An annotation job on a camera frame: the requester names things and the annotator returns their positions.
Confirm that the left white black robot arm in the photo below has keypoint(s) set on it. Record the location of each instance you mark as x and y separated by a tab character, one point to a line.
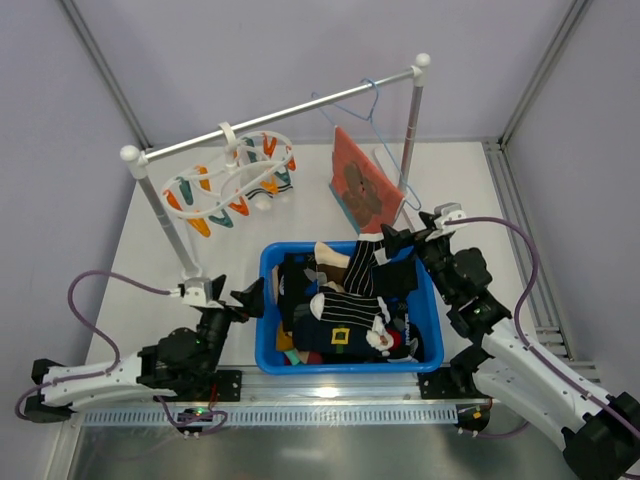
180	365

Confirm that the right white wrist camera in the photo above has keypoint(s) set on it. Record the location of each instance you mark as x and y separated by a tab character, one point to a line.
446	213

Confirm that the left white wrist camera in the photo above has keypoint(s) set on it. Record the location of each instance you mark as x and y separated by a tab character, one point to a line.
196	292

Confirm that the black white pinstripe sock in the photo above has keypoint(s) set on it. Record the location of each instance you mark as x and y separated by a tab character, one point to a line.
369	253

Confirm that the aluminium rail frame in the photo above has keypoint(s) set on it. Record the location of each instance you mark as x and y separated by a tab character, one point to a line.
244	253

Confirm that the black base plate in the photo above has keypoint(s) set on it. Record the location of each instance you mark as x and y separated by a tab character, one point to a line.
448	383
226	386

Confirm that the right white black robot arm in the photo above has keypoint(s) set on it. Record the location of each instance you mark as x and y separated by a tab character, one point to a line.
597	432

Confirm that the blue wire hanger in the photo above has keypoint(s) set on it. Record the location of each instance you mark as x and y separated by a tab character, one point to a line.
370	119

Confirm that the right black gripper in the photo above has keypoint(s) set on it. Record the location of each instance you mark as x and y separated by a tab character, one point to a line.
420	238

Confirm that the white oval clip hanger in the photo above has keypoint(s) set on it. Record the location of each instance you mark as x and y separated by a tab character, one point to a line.
213	191

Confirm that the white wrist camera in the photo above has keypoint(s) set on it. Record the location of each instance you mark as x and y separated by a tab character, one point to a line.
196	292
446	213

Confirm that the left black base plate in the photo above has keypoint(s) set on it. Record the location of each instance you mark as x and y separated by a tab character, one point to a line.
226	386

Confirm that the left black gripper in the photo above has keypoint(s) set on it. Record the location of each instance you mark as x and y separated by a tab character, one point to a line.
228	305

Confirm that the orange bear towel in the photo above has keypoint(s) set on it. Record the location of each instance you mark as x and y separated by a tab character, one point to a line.
366	195

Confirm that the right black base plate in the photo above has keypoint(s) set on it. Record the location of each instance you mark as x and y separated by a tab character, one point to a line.
448	383

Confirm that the navy santa belt sock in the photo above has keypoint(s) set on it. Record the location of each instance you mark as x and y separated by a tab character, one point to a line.
343	343

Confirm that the white striped sock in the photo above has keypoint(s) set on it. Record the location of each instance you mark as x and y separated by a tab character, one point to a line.
261	198
284	185

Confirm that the beige brown sock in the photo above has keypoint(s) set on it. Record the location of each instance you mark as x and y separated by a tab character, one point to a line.
331	265

